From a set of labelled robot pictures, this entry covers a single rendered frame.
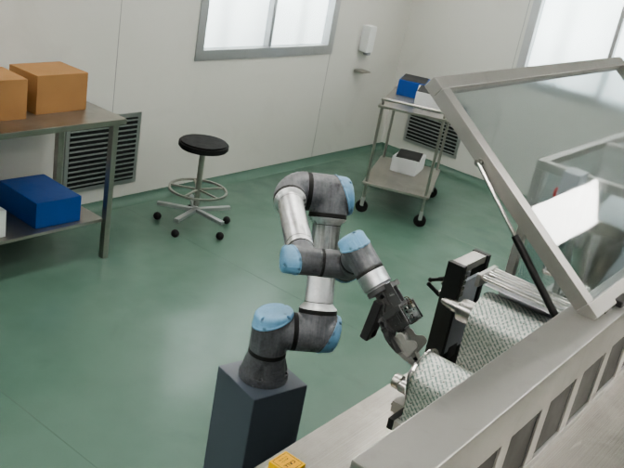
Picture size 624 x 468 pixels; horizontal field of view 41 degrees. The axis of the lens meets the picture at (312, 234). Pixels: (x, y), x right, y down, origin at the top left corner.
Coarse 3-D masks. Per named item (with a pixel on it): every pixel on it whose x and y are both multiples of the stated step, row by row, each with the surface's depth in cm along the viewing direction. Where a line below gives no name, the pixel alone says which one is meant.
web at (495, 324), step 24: (480, 312) 210; (504, 312) 208; (528, 312) 208; (480, 336) 210; (504, 336) 206; (432, 360) 197; (456, 360) 216; (480, 360) 212; (432, 384) 194; (456, 384) 191
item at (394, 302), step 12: (384, 288) 204; (396, 288) 203; (384, 300) 205; (396, 300) 202; (408, 300) 204; (384, 312) 205; (396, 312) 201; (408, 312) 201; (420, 312) 205; (384, 324) 204; (396, 324) 203; (408, 324) 201
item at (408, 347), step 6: (396, 336) 203; (402, 336) 202; (396, 342) 203; (402, 342) 203; (408, 342) 202; (414, 342) 201; (402, 348) 203; (408, 348) 202; (414, 348) 201; (402, 354) 202; (408, 354) 202; (408, 360) 203
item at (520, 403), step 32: (576, 320) 150; (608, 320) 152; (512, 352) 134; (544, 352) 136; (576, 352) 138; (608, 352) 160; (480, 384) 123; (512, 384) 125; (544, 384) 129; (576, 384) 148; (608, 384) 171; (416, 416) 112; (448, 416) 114; (480, 416) 115; (512, 416) 121; (544, 416) 138; (576, 416) 158; (384, 448) 104; (416, 448) 106; (448, 448) 107; (480, 448) 114; (512, 448) 131; (544, 448) 146
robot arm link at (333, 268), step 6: (330, 252) 214; (336, 252) 215; (330, 258) 213; (336, 258) 214; (330, 264) 213; (336, 264) 213; (324, 270) 213; (330, 270) 213; (336, 270) 214; (342, 270) 214; (324, 276) 215; (330, 276) 215; (336, 276) 215; (342, 276) 215; (348, 276) 214; (354, 276) 214; (342, 282) 221
